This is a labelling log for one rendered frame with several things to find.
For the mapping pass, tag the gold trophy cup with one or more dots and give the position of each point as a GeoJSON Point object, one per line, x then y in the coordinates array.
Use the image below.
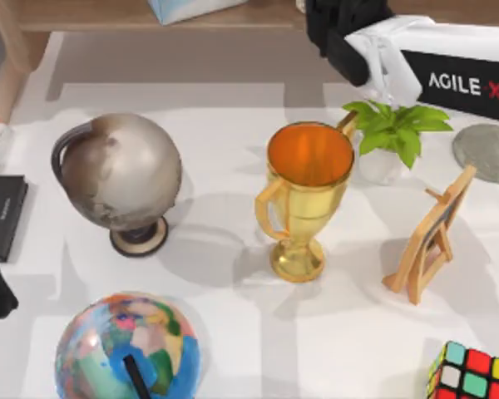
{"type": "Point", "coordinates": [305, 199]}

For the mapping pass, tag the grey globe on stand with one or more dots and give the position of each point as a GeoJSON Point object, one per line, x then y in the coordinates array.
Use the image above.
{"type": "Point", "coordinates": [124, 166]}

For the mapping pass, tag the green plant in white pot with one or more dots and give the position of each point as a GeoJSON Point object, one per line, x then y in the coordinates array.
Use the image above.
{"type": "Point", "coordinates": [393, 129]}

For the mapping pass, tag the wooden framed blackboard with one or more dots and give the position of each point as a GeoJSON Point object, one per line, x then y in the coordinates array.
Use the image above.
{"type": "Point", "coordinates": [434, 226]}

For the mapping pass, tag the colourful globe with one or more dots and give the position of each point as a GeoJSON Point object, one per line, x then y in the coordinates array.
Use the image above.
{"type": "Point", "coordinates": [108, 345]}

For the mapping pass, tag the light blue box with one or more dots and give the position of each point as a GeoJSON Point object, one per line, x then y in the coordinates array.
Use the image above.
{"type": "Point", "coordinates": [179, 9]}

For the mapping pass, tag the wooden shelf unit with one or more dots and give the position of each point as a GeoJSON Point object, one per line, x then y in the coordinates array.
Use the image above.
{"type": "Point", "coordinates": [108, 27]}

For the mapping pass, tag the round grey coaster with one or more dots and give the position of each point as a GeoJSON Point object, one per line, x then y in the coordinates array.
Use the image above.
{"type": "Point", "coordinates": [488, 151]}

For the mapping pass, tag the black book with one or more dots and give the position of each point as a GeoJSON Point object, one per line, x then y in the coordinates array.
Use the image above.
{"type": "Point", "coordinates": [4, 203]}

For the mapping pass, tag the colourful puzzle cube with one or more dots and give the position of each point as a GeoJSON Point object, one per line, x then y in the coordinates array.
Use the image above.
{"type": "Point", "coordinates": [470, 374]}

